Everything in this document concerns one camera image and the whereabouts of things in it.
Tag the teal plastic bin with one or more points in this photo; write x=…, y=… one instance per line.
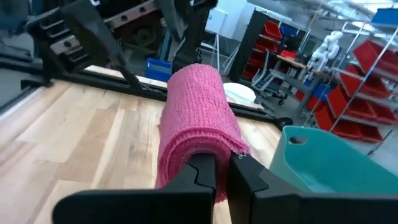
x=342, y=161

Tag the white trash bin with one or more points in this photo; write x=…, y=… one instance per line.
x=241, y=91

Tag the pink elastic bandage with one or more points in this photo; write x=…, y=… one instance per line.
x=196, y=118

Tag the grey metal cart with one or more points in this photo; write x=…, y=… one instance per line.
x=276, y=85

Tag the red plastic storage bin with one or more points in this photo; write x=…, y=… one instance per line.
x=376, y=88
x=272, y=29
x=385, y=113
x=342, y=102
x=370, y=53
x=342, y=129

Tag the black shelving unit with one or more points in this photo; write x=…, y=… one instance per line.
x=248, y=46

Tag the blue plastic storage bin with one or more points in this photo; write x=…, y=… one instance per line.
x=385, y=17

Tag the black aluminium table frame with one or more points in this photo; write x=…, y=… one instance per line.
x=105, y=81

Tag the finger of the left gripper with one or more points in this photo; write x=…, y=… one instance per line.
x=99, y=37
x=189, y=37

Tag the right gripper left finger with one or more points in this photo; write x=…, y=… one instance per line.
x=140, y=208

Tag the grey metal shelf rack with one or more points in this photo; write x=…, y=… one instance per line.
x=363, y=79

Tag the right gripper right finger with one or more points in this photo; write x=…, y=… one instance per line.
x=311, y=210

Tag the blue plastic crate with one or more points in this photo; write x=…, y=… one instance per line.
x=158, y=70

